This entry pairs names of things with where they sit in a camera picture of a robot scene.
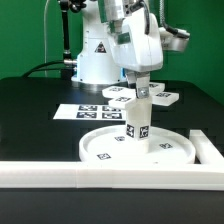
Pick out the white marker sheet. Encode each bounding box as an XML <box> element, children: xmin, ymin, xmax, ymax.
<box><xmin>54</xmin><ymin>104</ymin><xmax>126</xmax><ymax>121</ymax></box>

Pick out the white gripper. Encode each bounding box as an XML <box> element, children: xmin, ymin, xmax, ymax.
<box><xmin>98</xmin><ymin>0</ymin><xmax>190</xmax><ymax>99</ymax></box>

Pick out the white round table top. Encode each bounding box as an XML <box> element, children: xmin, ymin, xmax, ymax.
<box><xmin>79</xmin><ymin>125</ymin><xmax>196</xmax><ymax>165</ymax></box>

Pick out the black cable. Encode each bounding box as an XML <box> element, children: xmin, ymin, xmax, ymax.
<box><xmin>21</xmin><ymin>60</ymin><xmax>73</xmax><ymax>79</ymax></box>

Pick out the white thin cable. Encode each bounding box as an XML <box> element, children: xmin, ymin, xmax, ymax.
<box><xmin>43</xmin><ymin>0</ymin><xmax>52</xmax><ymax>78</ymax></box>

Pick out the white L-shaped fence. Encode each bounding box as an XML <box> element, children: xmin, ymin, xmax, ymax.
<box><xmin>0</xmin><ymin>130</ymin><xmax>224</xmax><ymax>191</ymax></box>

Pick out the white cross-shaped table base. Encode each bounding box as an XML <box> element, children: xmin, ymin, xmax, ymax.
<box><xmin>102</xmin><ymin>82</ymin><xmax>179</xmax><ymax>110</ymax></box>

